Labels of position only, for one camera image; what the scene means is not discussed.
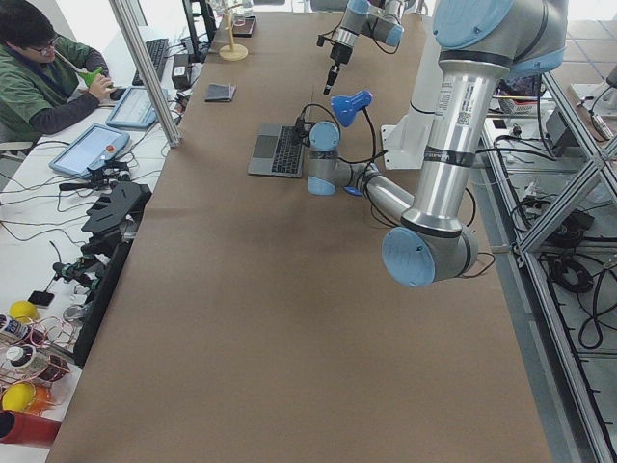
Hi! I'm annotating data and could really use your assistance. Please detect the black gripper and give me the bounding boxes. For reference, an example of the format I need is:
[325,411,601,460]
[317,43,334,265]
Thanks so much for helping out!
[292,115,307,145]
[330,42,352,66]

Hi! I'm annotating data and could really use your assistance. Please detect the grey laptop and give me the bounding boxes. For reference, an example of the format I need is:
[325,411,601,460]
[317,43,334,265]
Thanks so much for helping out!
[248,123,304,178]

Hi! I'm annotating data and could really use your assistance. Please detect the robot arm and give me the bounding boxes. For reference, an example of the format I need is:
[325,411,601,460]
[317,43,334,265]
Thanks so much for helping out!
[308,1,568,286]
[323,0,425,66]

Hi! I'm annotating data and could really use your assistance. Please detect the blue desk lamp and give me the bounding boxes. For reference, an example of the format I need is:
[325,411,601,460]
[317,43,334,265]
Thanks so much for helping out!
[330,89,377,197]

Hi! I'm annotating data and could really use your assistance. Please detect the folded grey cloth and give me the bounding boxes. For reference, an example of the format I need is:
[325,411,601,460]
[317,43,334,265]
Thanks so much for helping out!
[204,83,236,102]

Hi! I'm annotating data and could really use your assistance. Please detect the black tray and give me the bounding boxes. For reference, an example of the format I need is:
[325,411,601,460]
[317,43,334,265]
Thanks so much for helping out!
[232,16,256,38]

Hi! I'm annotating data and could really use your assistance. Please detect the wooden stand with round base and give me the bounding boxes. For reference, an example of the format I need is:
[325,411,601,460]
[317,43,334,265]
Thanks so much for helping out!
[210,1,249,62]

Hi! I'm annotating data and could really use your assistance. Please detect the black keyboard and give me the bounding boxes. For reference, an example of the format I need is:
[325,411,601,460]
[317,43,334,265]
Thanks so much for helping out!
[145,39,169,81]

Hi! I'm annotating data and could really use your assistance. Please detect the black slotted rack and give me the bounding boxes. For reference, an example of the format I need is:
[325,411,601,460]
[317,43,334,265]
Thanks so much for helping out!
[72,181,151,368]

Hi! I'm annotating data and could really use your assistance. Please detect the blue teach pendant tablet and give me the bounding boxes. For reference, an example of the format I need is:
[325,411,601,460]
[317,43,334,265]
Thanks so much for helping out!
[48,123,129,177]

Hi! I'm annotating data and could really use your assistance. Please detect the person in green shirt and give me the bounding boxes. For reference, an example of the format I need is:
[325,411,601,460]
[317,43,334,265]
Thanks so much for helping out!
[1,1,114,142]

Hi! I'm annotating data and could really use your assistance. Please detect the yellow ball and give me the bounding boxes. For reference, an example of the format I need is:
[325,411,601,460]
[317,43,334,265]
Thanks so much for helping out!
[9,300,40,322]

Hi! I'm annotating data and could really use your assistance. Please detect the red container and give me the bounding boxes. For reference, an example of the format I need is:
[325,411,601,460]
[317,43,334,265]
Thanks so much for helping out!
[1,411,62,449]

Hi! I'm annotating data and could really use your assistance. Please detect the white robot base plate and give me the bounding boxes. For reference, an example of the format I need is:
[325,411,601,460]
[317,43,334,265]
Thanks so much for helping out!
[381,124,430,170]

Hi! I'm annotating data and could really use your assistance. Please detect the aluminium frame post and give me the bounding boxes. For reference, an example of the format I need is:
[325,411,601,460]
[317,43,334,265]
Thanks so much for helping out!
[109,0,180,149]

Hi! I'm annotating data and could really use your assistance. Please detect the copper wire basket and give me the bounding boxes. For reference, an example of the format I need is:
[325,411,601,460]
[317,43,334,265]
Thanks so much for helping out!
[1,314,70,386]

